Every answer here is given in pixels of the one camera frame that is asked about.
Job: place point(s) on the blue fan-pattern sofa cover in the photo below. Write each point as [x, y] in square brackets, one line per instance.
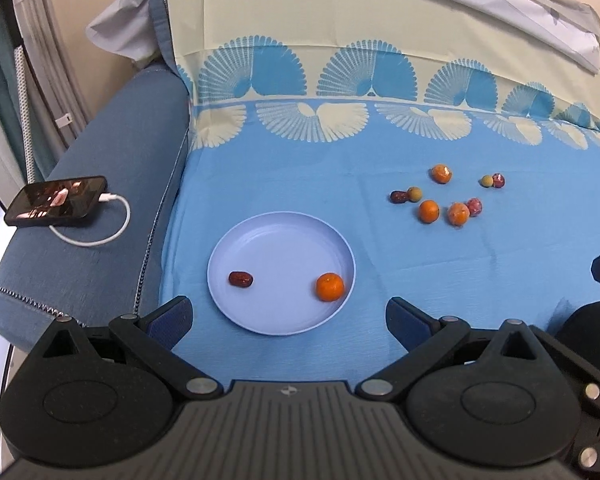
[325, 107]

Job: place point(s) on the green-yellow round fruit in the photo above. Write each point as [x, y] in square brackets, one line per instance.
[487, 181]
[414, 194]

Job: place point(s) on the dark red jujube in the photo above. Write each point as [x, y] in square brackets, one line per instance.
[241, 279]
[399, 197]

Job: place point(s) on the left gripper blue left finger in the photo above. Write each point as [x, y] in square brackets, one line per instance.
[171, 322]

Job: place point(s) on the red fruit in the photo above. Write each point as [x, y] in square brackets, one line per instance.
[474, 206]
[498, 180]

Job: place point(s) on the bare orange tangerine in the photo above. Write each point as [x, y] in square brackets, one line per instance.
[428, 211]

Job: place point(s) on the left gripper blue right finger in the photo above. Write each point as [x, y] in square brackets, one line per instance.
[408, 324]

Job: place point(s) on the black smartphone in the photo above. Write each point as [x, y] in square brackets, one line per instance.
[63, 202]

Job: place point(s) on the light purple plastic plate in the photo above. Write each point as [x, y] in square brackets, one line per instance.
[285, 252]

